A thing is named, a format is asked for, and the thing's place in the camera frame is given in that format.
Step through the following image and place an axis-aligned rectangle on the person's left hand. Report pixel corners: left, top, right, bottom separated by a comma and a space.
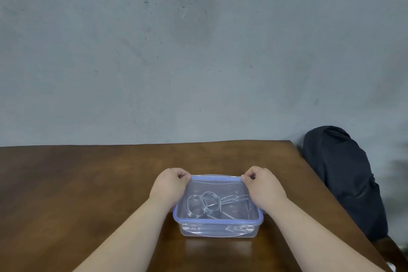
148, 167, 192, 213

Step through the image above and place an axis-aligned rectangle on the person's right hand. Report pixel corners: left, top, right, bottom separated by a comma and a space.
241, 166, 289, 215

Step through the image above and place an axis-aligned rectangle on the clear blue-rimmed lid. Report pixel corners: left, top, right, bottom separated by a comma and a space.
173, 174, 264, 227

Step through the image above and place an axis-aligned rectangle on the clear plastic container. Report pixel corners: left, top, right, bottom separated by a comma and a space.
173, 175, 264, 239

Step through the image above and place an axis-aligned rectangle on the person's left forearm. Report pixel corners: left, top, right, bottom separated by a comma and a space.
73, 197, 174, 272

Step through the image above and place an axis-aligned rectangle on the person's right forearm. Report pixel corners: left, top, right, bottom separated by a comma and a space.
263, 197, 388, 272

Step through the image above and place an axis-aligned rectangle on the black cloth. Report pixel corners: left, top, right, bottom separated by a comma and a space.
302, 125, 389, 242

